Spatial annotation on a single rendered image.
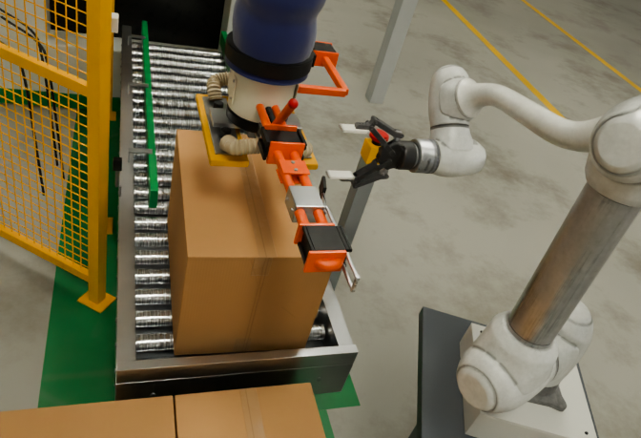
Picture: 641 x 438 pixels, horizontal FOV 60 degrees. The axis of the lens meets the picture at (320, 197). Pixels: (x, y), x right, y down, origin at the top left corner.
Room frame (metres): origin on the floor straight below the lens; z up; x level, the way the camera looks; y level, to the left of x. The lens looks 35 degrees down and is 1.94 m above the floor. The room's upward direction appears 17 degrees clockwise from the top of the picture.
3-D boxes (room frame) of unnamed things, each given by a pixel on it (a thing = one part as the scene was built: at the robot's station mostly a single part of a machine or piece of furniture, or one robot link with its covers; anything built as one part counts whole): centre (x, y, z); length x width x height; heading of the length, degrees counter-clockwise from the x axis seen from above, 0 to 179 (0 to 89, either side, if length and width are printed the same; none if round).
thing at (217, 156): (1.31, 0.32, 1.16); 0.34 x 0.10 x 0.05; 26
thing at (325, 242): (0.81, -0.03, 1.26); 0.08 x 0.07 x 0.05; 26
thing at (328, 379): (1.01, 0.07, 0.47); 0.70 x 0.03 x 0.15; 115
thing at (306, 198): (0.93, 0.03, 1.25); 0.07 x 0.07 x 0.04; 26
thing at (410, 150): (1.25, -0.15, 1.25); 0.09 x 0.07 x 0.08; 116
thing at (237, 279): (1.34, 0.21, 0.75); 0.60 x 0.40 x 0.40; 24
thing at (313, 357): (1.01, 0.07, 0.58); 0.70 x 0.03 x 0.06; 115
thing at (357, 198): (1.75, -0.13, 0.50); 0.07 x 0.07 x 1.00; 25
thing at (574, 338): (1.03, -0.65, 1.01); 0.18 x 0.16 x 0.22; 137
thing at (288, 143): (1.13, 0.12, 1.26); 0.10 x 0.08 x 0.06; 116
